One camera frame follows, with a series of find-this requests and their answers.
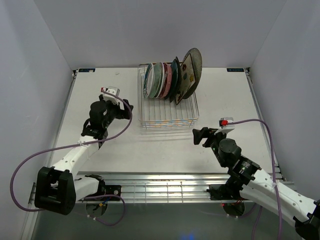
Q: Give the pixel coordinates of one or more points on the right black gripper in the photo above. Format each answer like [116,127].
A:
[206,133]

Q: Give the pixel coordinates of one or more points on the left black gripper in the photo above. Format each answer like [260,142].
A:
[126,114]

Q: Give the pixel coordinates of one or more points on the wire dish rack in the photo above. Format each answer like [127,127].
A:
[158,114]

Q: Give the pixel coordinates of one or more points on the white plate green rim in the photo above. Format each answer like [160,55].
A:
[163,77]
[148,80]

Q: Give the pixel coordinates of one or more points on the mint green flower plate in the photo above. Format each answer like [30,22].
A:
[157,81]

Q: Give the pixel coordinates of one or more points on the black floral square plate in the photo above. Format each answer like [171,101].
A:
[177,77]

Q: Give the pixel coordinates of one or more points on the cream floral square plate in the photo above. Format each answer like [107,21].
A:
[187,78]

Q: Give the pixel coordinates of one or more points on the pink dotted plate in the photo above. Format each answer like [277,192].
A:
[168,81]

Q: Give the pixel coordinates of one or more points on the speckled round plate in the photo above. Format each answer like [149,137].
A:
[197,68]

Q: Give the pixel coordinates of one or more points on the teal square plate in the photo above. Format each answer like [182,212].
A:
[167,97]

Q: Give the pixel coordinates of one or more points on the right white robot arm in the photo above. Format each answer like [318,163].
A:
[249,181]

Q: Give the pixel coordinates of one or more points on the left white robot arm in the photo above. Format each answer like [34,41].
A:
[57,186]

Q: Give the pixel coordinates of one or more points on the left blue table label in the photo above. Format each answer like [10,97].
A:
[86,70]

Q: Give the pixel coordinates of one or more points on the blue table label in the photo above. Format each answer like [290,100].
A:
[235,70]
[86,70]

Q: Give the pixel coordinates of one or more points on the right blue table label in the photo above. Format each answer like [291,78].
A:
[235,70]

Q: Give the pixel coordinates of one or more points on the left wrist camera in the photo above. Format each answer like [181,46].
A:
[109,94]

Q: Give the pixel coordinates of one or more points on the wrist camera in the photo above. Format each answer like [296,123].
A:
[226,125]
[109,94]

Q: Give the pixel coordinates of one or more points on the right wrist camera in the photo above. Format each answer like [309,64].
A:
[226,125]

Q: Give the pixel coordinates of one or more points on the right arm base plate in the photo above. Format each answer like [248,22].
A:
[223,192]

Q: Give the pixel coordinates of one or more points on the aluminium frame rails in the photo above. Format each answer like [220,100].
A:
[161,166]

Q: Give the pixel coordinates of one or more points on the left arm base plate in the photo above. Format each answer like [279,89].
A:
[112,191]

